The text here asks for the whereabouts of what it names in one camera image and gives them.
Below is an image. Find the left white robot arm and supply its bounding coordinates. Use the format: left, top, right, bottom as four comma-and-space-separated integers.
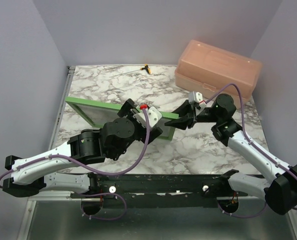
0, 99, 163, 198

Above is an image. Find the wooden picture frame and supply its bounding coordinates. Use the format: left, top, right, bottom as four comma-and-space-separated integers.
64, 96, 181, 141

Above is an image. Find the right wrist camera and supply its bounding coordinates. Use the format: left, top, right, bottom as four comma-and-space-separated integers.
188, 91, 207, 110

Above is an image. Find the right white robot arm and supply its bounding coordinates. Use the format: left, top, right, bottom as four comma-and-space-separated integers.
165, 92, 297, 215

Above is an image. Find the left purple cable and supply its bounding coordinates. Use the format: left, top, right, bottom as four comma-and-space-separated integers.
0, 108, 152, 221

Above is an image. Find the aluminium rail left side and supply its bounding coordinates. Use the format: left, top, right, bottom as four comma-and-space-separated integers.
48, 66, 76, 150

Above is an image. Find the yellow black hex key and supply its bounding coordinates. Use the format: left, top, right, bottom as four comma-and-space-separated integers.
113, 64, 151, 78

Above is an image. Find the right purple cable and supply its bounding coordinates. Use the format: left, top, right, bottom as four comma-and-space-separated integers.
204, 83, 297, 219

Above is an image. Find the purple cable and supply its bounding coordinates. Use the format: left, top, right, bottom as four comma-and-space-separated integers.
204, 83, 297, 219
0, 108, 152, 221

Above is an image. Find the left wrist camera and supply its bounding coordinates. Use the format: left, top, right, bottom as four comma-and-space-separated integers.
133, 104, 163, 130

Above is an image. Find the white photo paper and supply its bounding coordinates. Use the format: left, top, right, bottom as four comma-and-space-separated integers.
77, 103, 172, 138

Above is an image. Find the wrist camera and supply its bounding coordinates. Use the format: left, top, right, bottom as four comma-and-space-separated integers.
188, 91, 207, 110
133, 104, 163, 130

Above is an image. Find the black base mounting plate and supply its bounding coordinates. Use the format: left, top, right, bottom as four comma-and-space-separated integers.
81, 173, 237, 213

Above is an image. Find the pink translucent plastic box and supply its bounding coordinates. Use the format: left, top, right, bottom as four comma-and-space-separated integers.
174, 40, 263, 104

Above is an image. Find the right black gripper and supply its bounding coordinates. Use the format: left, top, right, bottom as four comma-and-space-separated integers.
164, 100, 221, 131

